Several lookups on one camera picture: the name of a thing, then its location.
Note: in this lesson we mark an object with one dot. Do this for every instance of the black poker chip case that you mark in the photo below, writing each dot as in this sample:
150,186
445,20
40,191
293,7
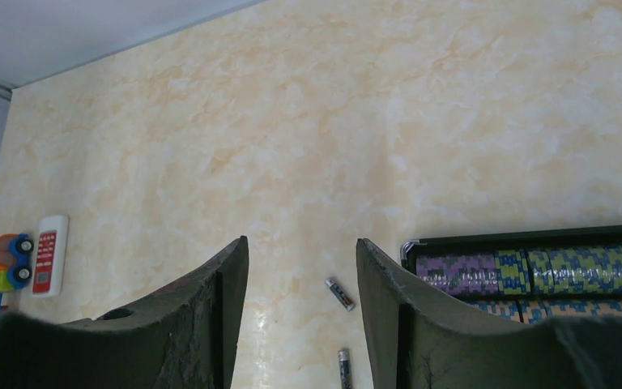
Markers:
489,243

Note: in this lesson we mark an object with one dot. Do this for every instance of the green blue chip stack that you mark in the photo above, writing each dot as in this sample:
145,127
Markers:
560,270

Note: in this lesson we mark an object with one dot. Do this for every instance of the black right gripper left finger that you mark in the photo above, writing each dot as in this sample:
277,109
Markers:
183,335

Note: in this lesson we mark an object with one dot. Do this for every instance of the orange blue chip stack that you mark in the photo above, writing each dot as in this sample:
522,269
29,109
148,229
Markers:
534,311

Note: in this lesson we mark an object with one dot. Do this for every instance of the purple poker chip stack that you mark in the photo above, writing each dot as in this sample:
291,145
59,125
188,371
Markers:
460,275

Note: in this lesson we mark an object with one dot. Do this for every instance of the colourful toy block truck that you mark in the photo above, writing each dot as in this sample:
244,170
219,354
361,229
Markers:
15,267

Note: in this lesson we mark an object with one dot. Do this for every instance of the white remote control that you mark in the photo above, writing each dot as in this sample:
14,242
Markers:
50,256

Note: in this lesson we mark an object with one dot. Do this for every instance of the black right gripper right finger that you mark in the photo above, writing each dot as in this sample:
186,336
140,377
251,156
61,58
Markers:
419,337

